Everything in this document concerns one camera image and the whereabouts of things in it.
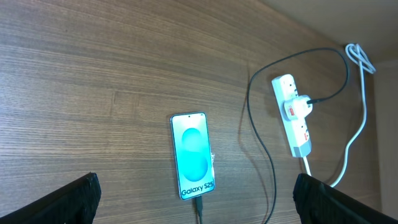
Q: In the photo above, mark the white power strip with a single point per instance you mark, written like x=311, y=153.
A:
x=297, y=131

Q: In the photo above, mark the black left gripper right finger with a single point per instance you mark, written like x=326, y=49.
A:
x=318, y=203

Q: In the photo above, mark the teal screen Galaxy smartphone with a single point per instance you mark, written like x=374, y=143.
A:
x=193, y=157

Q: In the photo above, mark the white USB charger plug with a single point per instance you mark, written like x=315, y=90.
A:
x=298, y=107

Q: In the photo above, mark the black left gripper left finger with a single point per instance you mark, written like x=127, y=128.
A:
x=76, y=202

